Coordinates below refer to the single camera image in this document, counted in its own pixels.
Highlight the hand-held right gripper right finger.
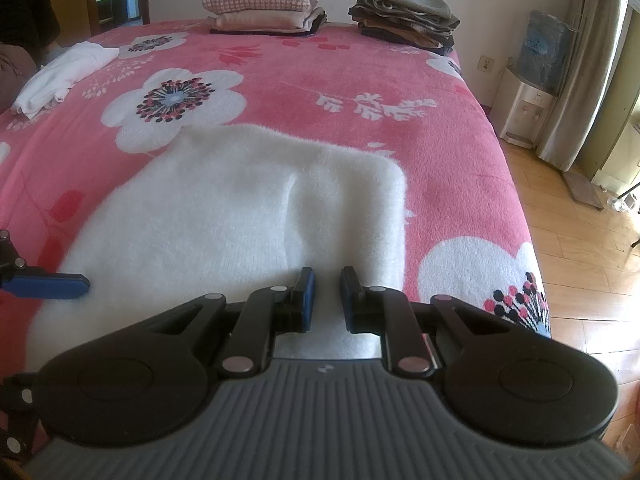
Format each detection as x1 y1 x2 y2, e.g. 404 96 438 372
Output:
340 266 511 379

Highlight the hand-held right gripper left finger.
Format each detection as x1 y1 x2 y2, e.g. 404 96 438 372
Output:
145 266 317 379

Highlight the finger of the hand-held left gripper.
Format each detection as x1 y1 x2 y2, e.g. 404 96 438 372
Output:
0 230 91 301
0 372 48 466

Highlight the white fluffy blanket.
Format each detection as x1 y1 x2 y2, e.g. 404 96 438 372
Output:
27 125 407 376

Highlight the stack of dark folded clothes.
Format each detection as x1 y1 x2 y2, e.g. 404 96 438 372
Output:
348 0 461 56

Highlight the white thin garment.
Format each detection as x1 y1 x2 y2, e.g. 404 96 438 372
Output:
11 41 121 120

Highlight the pink floral blanket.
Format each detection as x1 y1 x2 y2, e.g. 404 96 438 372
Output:
0 19 553 461

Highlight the brown pillow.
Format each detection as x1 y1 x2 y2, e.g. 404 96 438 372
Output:
0 42 38 111

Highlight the white water dispenser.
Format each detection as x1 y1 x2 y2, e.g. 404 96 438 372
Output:
497 66 558 148

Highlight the brown floor mat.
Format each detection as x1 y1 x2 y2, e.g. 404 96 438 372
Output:
562 170 606 209

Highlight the dark cloth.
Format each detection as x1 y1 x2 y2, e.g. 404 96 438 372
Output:
0 0 61 61

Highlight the beige curtain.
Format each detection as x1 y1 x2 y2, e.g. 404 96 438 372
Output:
537 0 636 173

